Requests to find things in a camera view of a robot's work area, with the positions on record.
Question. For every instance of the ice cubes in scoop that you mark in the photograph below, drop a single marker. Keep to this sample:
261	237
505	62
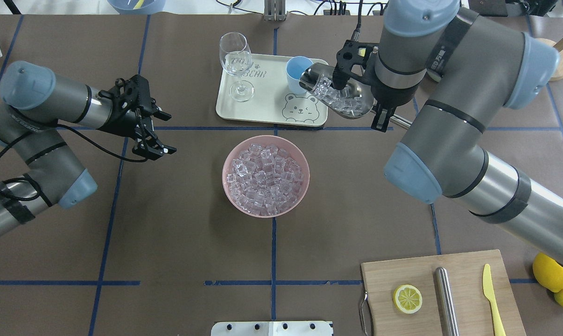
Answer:
341	101

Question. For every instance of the yellow plastic fork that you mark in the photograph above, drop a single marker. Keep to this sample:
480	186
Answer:
139	4

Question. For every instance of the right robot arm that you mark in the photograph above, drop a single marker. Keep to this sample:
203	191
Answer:
483	67

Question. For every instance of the aluminium frame post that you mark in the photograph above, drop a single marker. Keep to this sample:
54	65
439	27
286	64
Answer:
275	10

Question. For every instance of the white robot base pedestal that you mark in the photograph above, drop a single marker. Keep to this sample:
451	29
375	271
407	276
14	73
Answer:
273	328

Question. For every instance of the steel muddler rod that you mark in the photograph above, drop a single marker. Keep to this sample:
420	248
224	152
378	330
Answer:
445	301

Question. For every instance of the blue bowl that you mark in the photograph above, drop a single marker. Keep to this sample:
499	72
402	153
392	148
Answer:
141	7

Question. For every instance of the steel ice scoop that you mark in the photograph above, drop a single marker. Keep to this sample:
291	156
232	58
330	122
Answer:
370	98

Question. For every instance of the blue plastic cup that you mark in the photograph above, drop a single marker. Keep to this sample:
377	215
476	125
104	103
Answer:
295	67

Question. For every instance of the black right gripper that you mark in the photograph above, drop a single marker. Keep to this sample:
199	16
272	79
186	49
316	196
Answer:
395	94

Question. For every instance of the pink bowl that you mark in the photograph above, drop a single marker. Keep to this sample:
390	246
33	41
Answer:
265	176

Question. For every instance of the wooden cutting board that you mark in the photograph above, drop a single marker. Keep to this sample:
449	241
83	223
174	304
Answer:
472	309

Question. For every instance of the cream bear tray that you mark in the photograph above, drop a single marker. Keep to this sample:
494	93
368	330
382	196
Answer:
273	102

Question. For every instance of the yellow plastic knife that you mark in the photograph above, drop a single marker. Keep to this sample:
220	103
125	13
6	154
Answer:
489	293

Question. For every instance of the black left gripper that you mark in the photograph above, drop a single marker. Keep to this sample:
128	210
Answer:
123	122

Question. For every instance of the clear ice cubes in bowl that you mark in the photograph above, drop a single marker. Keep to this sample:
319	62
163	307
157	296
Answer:
265	179

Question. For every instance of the clear wine glass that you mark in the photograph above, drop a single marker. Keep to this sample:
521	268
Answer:
236	60

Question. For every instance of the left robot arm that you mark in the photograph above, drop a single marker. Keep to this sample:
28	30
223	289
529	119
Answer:
37	167

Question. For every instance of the half lemon slice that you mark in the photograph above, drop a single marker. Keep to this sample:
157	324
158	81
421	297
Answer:
407	299

